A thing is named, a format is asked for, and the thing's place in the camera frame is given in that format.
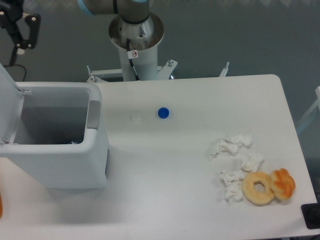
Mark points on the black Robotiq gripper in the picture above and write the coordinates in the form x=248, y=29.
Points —
x=10, y=12

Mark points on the white trash can lid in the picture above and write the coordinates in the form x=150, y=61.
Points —
x=11, y=105

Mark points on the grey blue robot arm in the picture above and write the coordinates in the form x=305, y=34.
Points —
x=131, y=11

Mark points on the white trash can body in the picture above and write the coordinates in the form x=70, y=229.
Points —
x=61, y=139

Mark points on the blue bottle cap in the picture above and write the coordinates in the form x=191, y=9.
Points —
x=163, y=112

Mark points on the orange object at left edge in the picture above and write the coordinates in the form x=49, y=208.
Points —
x=1, y=206

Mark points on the upper crumpled white tissue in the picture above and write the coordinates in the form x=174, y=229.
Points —
x=230, y=145

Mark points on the crumpled white tissue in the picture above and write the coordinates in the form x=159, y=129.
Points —
x=232, y=180
x=230, y=145
x=251, y=162

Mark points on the lower crumpled white tissue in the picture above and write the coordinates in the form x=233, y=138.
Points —
x=232, y=180

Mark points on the middle crumpled white tissue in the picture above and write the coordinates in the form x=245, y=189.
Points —
x=251, y=162

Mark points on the orange glazed twisted bread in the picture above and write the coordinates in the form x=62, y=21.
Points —
x=282, y=184

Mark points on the black device at table corner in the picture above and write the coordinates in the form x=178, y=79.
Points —
x=311, y=215

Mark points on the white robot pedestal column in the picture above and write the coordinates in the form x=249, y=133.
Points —
x=137, y=46

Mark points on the plain ring donut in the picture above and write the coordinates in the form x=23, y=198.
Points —
x=257, y=189

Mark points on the white metal frame at right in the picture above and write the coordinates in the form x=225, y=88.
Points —
x=311, y=114

